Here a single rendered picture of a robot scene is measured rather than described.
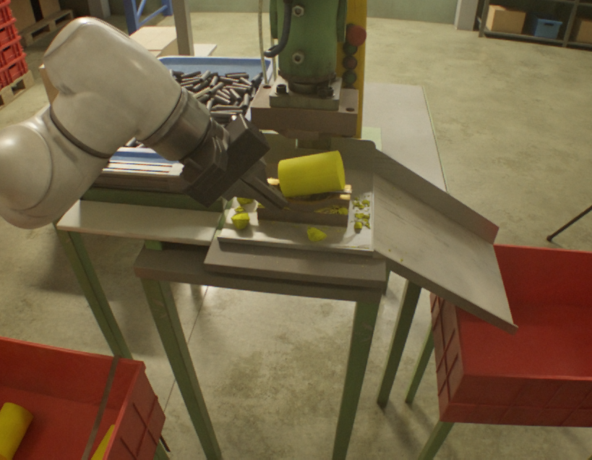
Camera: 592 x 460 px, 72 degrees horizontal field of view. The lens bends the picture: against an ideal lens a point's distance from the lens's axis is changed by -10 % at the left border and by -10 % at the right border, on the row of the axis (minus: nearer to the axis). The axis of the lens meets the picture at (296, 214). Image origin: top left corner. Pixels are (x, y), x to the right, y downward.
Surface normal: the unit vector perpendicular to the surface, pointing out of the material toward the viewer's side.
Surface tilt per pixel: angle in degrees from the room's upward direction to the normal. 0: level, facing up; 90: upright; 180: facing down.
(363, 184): 0
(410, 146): 0
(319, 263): 0
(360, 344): 90
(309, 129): 90
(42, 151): 50
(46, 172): 66
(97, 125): 90
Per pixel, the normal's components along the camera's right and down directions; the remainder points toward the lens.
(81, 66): 0.24, 0.39
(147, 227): 0.00, -0.77
